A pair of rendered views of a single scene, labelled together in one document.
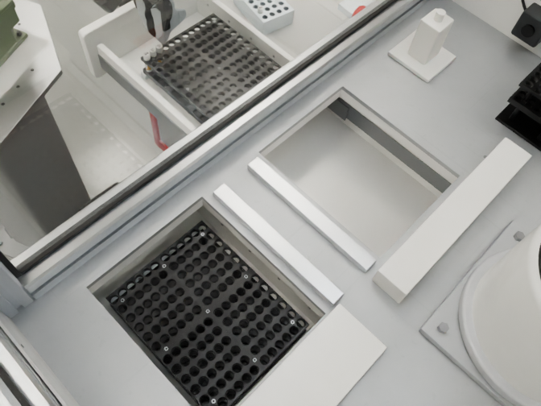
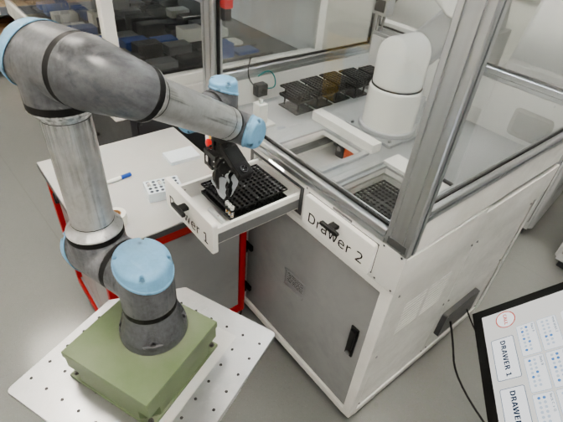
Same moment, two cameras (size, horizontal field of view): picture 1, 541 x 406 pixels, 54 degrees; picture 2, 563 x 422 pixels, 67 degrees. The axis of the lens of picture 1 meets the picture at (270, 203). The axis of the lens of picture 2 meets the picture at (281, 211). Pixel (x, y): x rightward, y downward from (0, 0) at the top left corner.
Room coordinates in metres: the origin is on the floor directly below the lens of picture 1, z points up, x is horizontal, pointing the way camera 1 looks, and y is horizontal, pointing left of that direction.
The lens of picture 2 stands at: (0.32, 1.22, 1.71)
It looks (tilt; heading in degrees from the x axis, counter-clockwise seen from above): 38 degrees down; 281
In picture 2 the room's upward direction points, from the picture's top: 6 degrees clockwise
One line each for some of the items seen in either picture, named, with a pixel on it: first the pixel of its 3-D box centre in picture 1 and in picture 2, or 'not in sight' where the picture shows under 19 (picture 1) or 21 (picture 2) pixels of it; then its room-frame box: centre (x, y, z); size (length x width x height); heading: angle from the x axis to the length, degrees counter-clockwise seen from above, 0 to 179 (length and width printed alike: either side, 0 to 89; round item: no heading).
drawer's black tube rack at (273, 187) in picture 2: not in sight; (244, 193); (0.66, 0.13, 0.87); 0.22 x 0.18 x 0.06; 53
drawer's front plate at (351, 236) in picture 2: not in sight; (337, 232); (0.34, 0.22, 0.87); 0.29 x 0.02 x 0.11; 143
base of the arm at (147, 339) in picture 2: not in sight; (152, 313); (0.70, 0.69, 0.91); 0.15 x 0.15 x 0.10
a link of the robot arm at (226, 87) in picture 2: not in sight; (223, 99); (0.69, 0.23, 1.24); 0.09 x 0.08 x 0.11; 72
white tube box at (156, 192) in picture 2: not in sight; (163, 188); (0.98, 0.08, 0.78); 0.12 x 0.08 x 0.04; 42
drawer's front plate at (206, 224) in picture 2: not in sight; (190, 213); (0.78, 0.29, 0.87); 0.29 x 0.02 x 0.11; 143
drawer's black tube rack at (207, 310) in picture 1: (208, 317); not in sight; (0.22, 0.06, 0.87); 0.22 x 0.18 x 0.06; 53
